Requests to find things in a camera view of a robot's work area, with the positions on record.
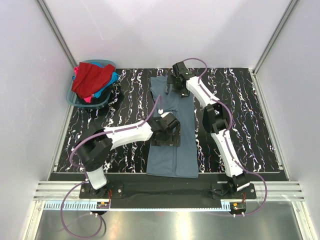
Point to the aluminium frame post right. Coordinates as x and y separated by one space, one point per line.
289 10

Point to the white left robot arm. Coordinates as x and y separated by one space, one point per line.
93 150

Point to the aluminium frame post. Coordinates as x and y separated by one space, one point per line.
46 12
289 10

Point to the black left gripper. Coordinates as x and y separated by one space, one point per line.
173 140

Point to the pink garment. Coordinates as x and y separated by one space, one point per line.
88 99

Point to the white slotted cable duct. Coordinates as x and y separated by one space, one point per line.
90 205

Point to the aluminium front rail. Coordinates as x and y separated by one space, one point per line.
271 190

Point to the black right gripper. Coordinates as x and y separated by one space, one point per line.
171 80

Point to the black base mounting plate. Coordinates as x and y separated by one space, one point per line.
121 190

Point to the red t shirt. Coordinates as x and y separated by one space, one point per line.
90 78

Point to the aluminium frame post left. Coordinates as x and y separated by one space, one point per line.
46 12

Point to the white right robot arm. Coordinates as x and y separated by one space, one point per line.
217 121

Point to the teal plastic laundry basket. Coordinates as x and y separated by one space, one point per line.
71 96

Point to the black garment in basket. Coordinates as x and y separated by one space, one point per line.
95 102

